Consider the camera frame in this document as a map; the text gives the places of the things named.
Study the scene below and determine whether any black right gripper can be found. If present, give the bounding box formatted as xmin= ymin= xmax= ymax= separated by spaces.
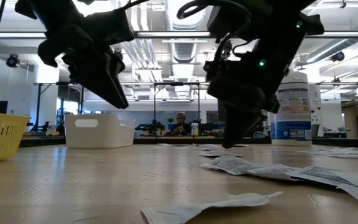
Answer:
xmin=204 ymin=30 xmax=306 ymax=149

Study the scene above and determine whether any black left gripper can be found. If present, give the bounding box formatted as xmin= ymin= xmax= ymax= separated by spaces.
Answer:
xmin=37 ymin=24 xmax=129 ymax=110

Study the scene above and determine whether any white disinfectant wipes canister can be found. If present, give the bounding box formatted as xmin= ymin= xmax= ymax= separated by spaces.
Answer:
xmin=270 ymin=70 xmax=313 ymax=147

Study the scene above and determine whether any white plastic bin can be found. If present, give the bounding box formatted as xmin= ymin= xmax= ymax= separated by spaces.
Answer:
xmin=63 ymin=113 xmax=135 ymax=149

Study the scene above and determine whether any person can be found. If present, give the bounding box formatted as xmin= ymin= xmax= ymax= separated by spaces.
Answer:
xmin=170 ymin=112 xmax=192 ymax=136

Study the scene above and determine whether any white pillar with poster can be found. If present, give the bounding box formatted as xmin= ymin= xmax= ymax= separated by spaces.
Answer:
xmin=309 ymin=83 xmax=324 ymax=138

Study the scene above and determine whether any white light strip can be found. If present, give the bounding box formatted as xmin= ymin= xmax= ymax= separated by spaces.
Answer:
xmin=136 ymin=30 xmax=211 ymax=37
xmin=308 ymin=30 xmax=358 ymax=37
xmin=0 ymin=32 xmax=47 ymax=39

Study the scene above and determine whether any small crumpled white packet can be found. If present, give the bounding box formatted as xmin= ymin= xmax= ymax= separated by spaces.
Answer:
xmin=140 ymin=191 xmax=284 ymax=224

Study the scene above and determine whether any long white bandage packet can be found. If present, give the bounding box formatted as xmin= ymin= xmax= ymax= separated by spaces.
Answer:
xmin=328 ymin=154 xmax=358 ymax=161

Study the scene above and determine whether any yellow plastic basket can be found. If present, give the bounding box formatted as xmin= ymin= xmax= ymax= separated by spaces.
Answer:
xmin=0 ymin=111 xmax=32 ymax=163

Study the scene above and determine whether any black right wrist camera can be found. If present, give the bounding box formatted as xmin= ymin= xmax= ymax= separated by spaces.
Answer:
xmin=208 ymin=75 xmax=267 ymax=109

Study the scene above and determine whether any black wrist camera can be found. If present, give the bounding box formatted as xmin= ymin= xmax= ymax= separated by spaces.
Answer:
xmin=208 ymin=75 xmax=267 ymax=109
xmin=84 ymin=7 xmax=135 ymax=47

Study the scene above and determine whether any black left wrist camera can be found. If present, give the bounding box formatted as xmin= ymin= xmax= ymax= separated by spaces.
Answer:
xmin=84 ymin=7 xmax=135 ymax=47

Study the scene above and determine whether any black background workstation frame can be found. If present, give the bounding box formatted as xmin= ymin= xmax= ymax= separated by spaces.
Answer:
xmin=32 ymin=81 xmax=220 ymax=138

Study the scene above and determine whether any black overhead camera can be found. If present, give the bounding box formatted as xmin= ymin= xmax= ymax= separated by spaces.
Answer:
xmin=221 ymin=40 xmax=233 ymax=62

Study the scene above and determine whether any silver ceiling air duct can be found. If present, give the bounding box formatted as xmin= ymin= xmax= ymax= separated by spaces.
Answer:
xmin=165 ymin=0 xmax=209 ymax=100

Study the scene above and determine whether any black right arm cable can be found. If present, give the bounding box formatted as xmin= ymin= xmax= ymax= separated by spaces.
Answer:
xmin=176 ymin=0 xmax=251 ymax=63

